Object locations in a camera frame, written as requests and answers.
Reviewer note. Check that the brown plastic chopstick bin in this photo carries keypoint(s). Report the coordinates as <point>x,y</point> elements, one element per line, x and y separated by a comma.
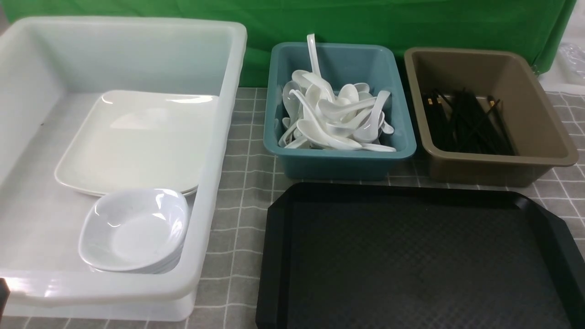
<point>534,127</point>

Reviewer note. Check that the teal plastic spoon bin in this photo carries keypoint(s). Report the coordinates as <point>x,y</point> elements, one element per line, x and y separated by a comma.
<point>340,64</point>

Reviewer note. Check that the large white plastic tub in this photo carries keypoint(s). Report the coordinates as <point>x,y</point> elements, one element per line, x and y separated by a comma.
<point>52,71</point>

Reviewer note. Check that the grey checkered tablecloth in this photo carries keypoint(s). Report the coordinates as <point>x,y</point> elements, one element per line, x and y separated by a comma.
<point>242,183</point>

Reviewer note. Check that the black plastic serving tray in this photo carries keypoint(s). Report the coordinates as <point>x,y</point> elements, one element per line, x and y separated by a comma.
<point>390,257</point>

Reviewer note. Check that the upright white soup spoon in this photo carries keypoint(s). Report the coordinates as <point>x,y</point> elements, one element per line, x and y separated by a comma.
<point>313,56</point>

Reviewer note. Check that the large white square tray plate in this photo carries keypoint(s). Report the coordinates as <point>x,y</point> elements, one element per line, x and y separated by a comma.
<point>140,140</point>

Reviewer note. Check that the green backdrop cloth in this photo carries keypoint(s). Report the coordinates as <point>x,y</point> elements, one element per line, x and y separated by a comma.
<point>530,28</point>

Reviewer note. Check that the white square plate in tub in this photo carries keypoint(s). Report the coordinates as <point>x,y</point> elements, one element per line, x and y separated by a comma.
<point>190,191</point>

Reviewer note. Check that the stacked white bowls in tub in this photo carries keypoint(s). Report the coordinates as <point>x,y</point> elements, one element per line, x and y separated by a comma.
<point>137,231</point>

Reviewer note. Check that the pile of white soup spoons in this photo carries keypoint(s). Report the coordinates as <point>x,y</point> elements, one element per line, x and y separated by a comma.
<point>316,117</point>

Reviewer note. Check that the pile of black chopsticks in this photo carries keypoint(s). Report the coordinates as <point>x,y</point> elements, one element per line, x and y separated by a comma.
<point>463,123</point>

